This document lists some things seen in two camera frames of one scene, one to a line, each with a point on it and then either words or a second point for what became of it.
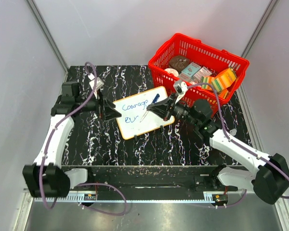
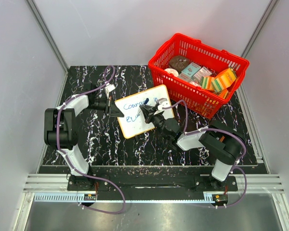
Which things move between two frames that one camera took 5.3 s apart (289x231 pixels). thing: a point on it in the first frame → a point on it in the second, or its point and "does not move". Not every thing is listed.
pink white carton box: (203, 71) does not move
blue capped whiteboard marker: (154, 100) → (146, 101)
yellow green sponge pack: (216, 83) does not move
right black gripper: (163, 108) → (149, 112)
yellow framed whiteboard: (133, 109) does not move
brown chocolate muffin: (178, 62) does not move
